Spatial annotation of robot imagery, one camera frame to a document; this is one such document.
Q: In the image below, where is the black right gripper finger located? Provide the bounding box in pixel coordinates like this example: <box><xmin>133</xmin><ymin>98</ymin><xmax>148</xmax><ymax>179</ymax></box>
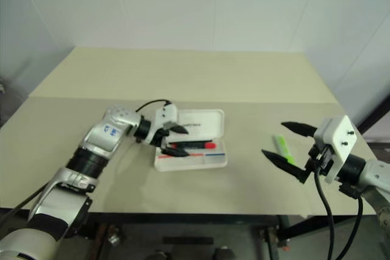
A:
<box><xmin>261</xmin><ymin>149</ymin><xmax>310</xmax><ymax>185</ymax></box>
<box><xmin>280</xmin><ymin>121</ymin><xmax>315</xmax><ymax>139</ymax></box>

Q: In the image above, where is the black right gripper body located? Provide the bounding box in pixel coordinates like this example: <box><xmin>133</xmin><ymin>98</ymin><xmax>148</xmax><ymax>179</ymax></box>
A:
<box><xmin>305</xmin><ymin>144</ymin><xmax>336</xmax><ymax>177</ymax></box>

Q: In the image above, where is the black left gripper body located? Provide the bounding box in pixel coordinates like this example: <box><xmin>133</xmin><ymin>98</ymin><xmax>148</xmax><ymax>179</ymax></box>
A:
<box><xmin>151</xmin><ymin>122</ymin><xmax>175</xmax><ymax>151</ymax></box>

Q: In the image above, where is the red marker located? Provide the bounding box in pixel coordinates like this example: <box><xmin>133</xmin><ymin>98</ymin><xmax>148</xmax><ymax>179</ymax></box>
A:
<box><xmin>169</xmin><ymin>140</ymin><xmax>218</xmax><ymax>151</ymax></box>

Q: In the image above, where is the green marker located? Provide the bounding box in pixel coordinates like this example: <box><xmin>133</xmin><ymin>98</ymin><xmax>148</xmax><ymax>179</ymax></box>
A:
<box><xmin>272</xmin><ymin>133</ymin><xmax>297</xmax><ymax>166</ymax></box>

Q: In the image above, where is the white plastic pencil case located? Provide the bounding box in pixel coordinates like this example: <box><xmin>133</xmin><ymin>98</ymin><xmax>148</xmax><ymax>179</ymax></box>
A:
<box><xmin>153</xmin><ymin>108</ymin><xmax>229</xmax><ymax>173</ymax></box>

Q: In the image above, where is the dark rounded shape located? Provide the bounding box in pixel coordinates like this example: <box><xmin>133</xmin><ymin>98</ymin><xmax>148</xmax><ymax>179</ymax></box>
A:
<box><xmin>212</xmin><ymin>245</ymin><xmax>236</xmax><ymax>260</ymax></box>

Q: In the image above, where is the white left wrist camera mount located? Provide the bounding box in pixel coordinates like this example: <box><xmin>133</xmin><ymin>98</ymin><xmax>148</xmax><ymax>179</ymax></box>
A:
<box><xmin>148</xmin><ymin>104</ymin><xmax>179</xmax><ymax>146</ymax></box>

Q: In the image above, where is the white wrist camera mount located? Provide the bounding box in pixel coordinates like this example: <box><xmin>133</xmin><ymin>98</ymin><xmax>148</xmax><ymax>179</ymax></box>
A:
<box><xmin>313</xmin><ymin>114</ymin><xmax>358</xmax><ymax>184</ymax></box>
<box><xmin>148</xmin><ymin>104</ymin><xmax>179</xmax><ymax>146</ymax></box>

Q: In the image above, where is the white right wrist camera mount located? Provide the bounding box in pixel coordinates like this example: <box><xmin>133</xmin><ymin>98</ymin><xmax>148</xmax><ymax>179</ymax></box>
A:
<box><xmin>313</xmin><ymin>114</ymin><xmax>358</xmax><ymax>184</ymax></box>

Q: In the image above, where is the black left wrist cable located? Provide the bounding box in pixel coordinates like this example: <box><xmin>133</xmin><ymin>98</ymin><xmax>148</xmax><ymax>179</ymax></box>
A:
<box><xmin>135</xmin><ymin>99</ymin><xmax>172</xmax><ymax>113</ymax></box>

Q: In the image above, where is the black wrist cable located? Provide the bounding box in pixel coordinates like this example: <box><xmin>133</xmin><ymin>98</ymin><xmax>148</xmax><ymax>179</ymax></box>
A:
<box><xmin>135</xmin><ymin>99</ymin><xmax>172</xmax><ymax>113</ymax></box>
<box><xmin>314</xmin><ymin>168</ymin><xmax>335</xmax><ymax>260</ymax></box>

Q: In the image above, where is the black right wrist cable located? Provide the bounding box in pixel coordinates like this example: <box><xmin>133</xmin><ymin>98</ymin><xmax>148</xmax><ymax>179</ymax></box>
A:
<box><xmin>314</xmin><ymin>168</ymin><xmax>335</xmax><ymax>260</ymax></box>

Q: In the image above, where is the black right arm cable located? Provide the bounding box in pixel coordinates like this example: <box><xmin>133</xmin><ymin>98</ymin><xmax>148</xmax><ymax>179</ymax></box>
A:
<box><xmin>352</xmin><ymin>194</ymin><xmax>364</xmax><ymax>260</ymax></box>

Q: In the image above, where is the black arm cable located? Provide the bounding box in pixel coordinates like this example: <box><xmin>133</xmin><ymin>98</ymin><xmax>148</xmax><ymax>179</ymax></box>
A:
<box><xmin>0</xmin><ymin>180</ymin><xmax>51</xmax><ymax>227</ymax></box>
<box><xmin>352</xmin><ymin>194</ymin><xmax>364</xmax><ymax>260</ymax></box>

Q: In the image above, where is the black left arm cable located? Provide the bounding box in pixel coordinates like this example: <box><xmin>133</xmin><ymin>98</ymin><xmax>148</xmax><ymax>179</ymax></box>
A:
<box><xmin>0</xmin><ymin>180</ymin><xmax>51</xmax><ymax>227</ymax></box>

